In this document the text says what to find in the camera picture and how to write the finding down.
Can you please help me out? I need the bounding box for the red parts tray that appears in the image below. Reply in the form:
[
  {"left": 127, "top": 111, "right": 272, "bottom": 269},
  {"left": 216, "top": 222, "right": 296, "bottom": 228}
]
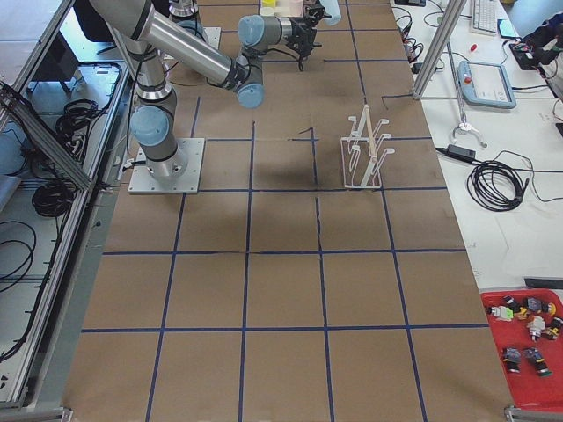
[{"left": 481, "top": 288, "right": 562, "bottom": 412}]

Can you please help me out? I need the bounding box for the black power adapter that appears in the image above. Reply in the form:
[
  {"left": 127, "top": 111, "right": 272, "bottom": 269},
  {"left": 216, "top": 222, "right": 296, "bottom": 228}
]
[{"left": 445, "top": 144, "right": 476, "bottom": 163}]

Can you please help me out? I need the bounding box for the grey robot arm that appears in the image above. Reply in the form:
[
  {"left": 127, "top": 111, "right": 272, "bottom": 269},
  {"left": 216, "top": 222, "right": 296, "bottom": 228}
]
[{"left": 91, "top": 1, "right": 340, "bottom": 181}]

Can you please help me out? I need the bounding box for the white keyboard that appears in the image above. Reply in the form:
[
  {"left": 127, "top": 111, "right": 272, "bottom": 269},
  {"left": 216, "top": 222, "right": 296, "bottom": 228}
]
[{"left": 470, "top": 0, "right": 497, "bottom": 36}]

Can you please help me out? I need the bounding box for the blue teach pendant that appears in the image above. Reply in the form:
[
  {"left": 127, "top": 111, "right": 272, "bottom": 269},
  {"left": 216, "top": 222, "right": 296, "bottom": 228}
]
[{"left": 457, "top": 61, "right": 516, "bottom": 109}]

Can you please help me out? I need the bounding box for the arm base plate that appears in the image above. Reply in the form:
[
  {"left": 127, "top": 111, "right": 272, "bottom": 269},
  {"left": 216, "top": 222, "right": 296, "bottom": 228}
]
[{"left": 128, "top": 138, "right": 205, "bottom": 194}]

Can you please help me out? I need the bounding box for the coiled black cable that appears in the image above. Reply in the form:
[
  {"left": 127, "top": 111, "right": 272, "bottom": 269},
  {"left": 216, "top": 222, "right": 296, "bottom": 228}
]
[{"left": 466, "top": 151, "right": 534, "bottom": 213}]

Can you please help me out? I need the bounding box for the light blue plastic cup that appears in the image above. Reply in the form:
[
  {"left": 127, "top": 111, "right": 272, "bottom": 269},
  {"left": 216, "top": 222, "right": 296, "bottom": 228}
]
[{"left": 320, "top": 0, "right": 341, "bottom": 26}]

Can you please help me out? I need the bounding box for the aluminium frame post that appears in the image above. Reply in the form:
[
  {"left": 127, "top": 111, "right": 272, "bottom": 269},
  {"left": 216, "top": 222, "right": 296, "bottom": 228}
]
[{"left": 412, "top": 0, "right": 466, "bottom": 99}]

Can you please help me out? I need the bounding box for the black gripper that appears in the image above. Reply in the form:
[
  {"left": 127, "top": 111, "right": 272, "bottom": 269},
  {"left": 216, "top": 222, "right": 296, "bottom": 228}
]
[{"left": 288, "top": 6, "right": 324, "bottom": 55}]

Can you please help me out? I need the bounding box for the cream plastic tray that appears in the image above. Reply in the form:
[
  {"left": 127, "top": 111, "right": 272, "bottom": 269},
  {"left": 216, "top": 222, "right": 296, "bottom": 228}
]
[{"left": 259, "top": 0, "right": 303, "bottom": 18}]

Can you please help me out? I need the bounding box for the white wire cup rack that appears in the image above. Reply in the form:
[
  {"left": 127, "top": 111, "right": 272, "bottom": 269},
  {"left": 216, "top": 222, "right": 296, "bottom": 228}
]
[{"left": 340, "top": 105, "right": 395, "bottom": 190}]

